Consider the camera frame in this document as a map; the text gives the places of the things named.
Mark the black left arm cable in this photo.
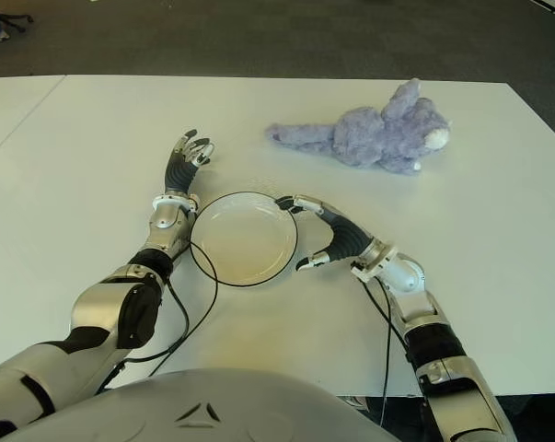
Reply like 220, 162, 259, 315
95, 209, 219, 395

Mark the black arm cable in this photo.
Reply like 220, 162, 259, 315
357, 264, 419, 429
95, 209, 219, 395

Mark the white plate black rim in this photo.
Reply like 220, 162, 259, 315
189, 191, 300, 287

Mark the purple plush bunny doll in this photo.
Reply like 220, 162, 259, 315
264, 77, 453, 176

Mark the silver robot torso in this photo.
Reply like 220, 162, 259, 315
5, 367, 388, 442

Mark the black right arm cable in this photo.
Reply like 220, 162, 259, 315
357, 264, 419, 429

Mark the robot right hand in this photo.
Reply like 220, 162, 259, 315
275, 193, 375, 273

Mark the black office chair base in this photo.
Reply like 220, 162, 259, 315
0, 0, 34, 33

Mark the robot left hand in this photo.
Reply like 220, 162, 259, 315
164, 129, 216, 194

